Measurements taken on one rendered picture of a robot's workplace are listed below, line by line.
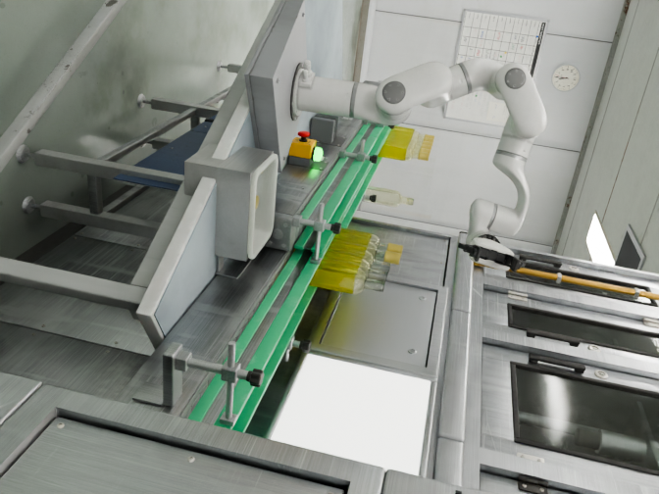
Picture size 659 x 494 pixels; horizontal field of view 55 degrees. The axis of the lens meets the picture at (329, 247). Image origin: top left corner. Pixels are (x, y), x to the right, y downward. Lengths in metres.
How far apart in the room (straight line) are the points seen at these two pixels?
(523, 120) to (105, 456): 1.25
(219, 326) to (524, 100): 0.93
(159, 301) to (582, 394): 1.10
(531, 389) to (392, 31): 6.14
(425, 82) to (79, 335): 1.07
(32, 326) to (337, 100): 0.98
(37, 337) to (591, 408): 1.39
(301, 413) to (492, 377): 0.55
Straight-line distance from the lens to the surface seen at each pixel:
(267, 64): 1.56
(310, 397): 1.49
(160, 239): 1.43
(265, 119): 1.61
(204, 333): 1.36
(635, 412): 1.83
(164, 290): 1.31
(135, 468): 0.87
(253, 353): 1.34
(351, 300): 1.87
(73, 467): 0.88
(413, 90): 1.65
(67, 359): 1.67
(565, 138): 7.77
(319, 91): 1.74
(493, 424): 1.61
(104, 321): 1.79
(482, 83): 1.78
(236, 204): 1.46
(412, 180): 7.91
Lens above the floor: 1.24
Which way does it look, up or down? 9 degrees down
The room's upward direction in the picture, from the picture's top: 101 degrees clockwise
